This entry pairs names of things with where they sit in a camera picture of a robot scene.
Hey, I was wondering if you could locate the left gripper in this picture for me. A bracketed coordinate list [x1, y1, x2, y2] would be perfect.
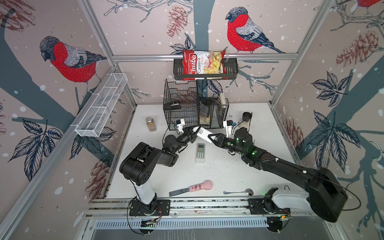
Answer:
[172, 125, 201, 155]

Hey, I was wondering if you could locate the white remote control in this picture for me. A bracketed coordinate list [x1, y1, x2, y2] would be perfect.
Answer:
[197, 127, 213, 143]
[195, 143, 206, 164]

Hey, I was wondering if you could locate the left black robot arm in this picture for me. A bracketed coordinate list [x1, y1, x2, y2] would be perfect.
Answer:
[119, 126, 204, 211]

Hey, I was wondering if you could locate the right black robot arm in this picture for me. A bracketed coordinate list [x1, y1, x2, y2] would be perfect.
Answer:
[208, 128, 348, 223]

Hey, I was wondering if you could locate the black stapler in basket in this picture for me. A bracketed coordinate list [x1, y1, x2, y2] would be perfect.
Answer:
[164, 102, 182, 111]

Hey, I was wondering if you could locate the black lid shaker jar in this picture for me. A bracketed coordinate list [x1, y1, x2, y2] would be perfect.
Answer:
[239, 112, 253, 130]

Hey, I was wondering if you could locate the brown spice jar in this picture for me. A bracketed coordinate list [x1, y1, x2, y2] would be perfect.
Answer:
[146, 117, 157, 132]

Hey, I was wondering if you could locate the metal spoon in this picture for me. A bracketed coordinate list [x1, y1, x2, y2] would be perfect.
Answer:
[223, 189, 254, 196]

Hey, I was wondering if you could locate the red cassava chips bag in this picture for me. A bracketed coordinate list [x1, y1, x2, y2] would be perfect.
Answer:
[183, 50, 226, 75]

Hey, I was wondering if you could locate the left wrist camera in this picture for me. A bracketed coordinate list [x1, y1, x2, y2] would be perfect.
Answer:
[177, 119, 186, 134]

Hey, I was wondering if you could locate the black wire basket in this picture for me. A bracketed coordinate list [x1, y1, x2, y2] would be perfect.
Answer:
[163, 80, 229, 131]

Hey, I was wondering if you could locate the pink handled knife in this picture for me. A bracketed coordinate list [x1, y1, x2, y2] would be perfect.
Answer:
[169, 180, 213, 197]

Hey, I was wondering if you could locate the black wall shelf basket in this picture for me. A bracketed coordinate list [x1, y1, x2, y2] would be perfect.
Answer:
[173, 58, 239, 81]

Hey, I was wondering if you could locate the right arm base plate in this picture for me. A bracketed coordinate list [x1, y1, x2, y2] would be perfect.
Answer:
[248, 198, 291, 215]

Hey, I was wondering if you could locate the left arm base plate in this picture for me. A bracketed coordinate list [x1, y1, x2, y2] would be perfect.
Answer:
[128, 198, 171, 217]

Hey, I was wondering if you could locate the white wire wall shelf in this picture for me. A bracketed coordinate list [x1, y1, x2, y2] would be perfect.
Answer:
[75, 73, 128, 138]

